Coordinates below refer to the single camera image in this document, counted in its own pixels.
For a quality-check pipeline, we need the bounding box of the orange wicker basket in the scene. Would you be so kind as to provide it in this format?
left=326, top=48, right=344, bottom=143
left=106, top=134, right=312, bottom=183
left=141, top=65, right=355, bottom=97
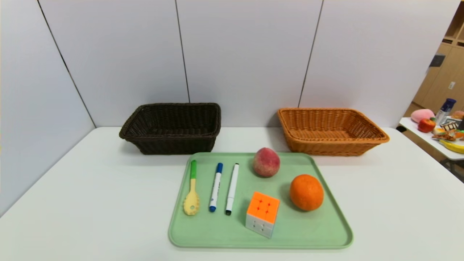
left=278, top=107, right=390, bottom=157

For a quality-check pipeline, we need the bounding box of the white bottle with blue cap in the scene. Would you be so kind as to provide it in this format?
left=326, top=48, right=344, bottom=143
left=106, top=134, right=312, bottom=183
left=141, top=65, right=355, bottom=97
left=436, top=98, right=457, bottom=124

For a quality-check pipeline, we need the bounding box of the light green plastic tray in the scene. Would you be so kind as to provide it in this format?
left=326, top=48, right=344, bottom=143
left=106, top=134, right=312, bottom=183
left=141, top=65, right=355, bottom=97
left=168, top=152, right=354, bottom=250

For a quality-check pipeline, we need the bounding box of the yellow banana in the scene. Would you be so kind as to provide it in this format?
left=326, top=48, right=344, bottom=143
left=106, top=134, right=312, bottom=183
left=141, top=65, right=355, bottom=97
left=439, top=139, right=464, bottom=154

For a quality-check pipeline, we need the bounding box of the orange fruit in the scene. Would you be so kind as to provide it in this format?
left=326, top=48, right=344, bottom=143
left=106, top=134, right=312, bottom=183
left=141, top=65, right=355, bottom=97
left=289, top=174, right=324, bottom=211

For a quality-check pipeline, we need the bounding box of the red toy apple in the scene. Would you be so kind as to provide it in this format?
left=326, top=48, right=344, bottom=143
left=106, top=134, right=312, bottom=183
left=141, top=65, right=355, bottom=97
left=418, top=118, right=436, bottom=133

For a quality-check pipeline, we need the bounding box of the pink plush toy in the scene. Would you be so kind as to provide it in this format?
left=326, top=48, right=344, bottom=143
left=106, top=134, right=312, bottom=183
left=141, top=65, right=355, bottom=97
left=411, top=109, right=435, bottom=123

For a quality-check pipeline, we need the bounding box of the red peach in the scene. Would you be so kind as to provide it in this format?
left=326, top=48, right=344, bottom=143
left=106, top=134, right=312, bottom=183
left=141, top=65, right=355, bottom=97
left=253, top=147, right=281, bottom=178

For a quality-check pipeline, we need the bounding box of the light wooden cabinet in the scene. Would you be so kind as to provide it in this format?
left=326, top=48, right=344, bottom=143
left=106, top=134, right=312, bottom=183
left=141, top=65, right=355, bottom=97
left=413, top=2, right=464, bottom=113

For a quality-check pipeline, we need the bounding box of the orange snack packet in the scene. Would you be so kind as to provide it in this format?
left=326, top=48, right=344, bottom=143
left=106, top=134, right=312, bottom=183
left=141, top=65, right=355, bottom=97
left=432, top=129, right=464, bottom=141

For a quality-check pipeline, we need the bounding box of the green and yellow pasta spoon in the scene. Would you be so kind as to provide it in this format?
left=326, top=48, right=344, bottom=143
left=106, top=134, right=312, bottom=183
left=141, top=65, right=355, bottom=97
left=183, top=160, right=200, bottom=216

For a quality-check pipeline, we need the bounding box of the orange and white puzzle cube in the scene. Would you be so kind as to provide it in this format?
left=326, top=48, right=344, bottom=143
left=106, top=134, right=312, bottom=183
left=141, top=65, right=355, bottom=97
left=245, top=191, right=280, bottom=239

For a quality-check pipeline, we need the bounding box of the white side table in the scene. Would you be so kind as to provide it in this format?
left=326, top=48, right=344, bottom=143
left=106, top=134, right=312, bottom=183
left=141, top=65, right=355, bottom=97
left=399, top=117, right=464, bottom=161

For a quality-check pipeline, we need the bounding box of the white marker with black cap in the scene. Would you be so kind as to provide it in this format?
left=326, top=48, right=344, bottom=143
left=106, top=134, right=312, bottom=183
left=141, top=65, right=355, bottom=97
left=225, top=163, right=240, bottom=216

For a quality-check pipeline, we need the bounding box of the dark brown wicker basket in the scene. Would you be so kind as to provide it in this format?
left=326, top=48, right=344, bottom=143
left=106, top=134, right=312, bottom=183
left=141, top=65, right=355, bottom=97
left=119, top=103, right=221, bottom=155

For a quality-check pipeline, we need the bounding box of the white marker with blue cap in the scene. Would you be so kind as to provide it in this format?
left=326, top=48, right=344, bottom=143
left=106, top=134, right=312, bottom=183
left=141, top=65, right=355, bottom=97
left=209, top=162, right=224, bottom=213

